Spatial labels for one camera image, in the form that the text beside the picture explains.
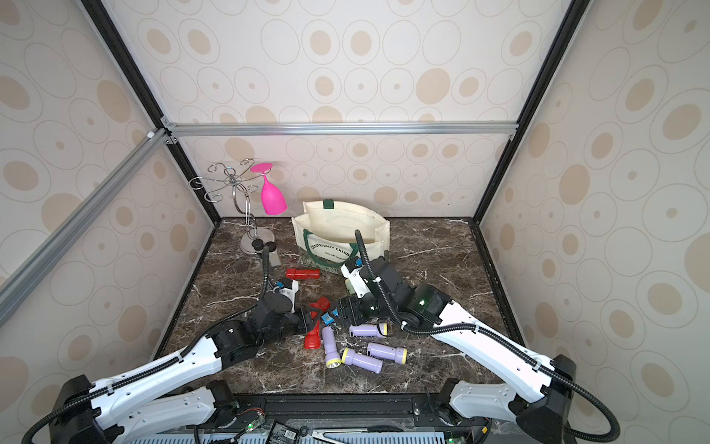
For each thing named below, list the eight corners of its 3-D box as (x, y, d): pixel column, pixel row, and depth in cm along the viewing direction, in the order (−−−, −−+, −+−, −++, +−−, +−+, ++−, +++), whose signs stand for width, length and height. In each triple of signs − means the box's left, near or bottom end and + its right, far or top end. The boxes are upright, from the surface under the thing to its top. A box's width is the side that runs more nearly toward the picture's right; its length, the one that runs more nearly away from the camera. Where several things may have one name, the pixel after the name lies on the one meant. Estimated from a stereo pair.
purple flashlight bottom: (340, 364, 84) (339, 360, 81) (344, 351, 86) (343, 347, 83) (381, 375, 82) (382, 371, 79) (384, 361, 84) (385, 357, 81)
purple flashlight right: (365, 355, 85) (366, 350, 82) (368, 343, 88) (369, 338, 84) (404, 366, 83) (406, 361, 80) (406, 354, 86) (408, 348, 82)
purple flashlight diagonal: (327, 370, 83) (326, 366, 79) (321, 332, 90) (320, 327, 87) (342, 366, 83) (341, 362, 80) (335, 329, 91) (334, 324, 87)
